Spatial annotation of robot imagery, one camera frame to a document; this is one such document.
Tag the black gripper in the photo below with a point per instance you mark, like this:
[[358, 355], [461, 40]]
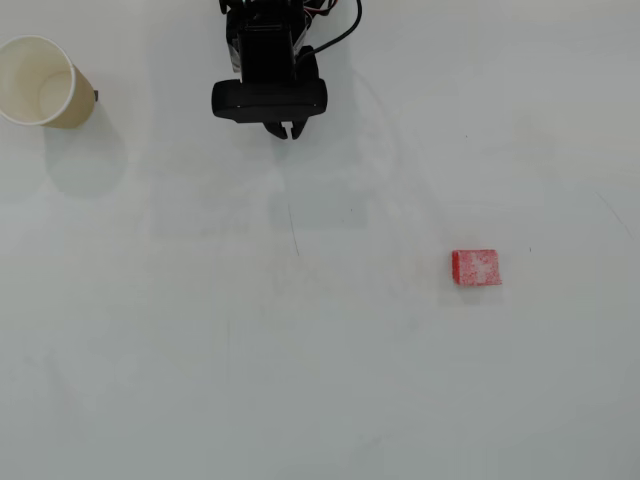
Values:
[[283, 129]]

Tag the red foam cube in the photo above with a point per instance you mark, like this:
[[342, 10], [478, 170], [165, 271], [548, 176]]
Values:
[[475, 268]]

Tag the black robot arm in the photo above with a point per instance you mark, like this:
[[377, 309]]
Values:
[[260, 5]]

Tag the cream paper cup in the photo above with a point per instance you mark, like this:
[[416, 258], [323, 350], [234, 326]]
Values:
[[30, 100]]

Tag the black wrist webcam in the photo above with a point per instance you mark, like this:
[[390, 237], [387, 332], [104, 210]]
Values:
[[270, 102]]

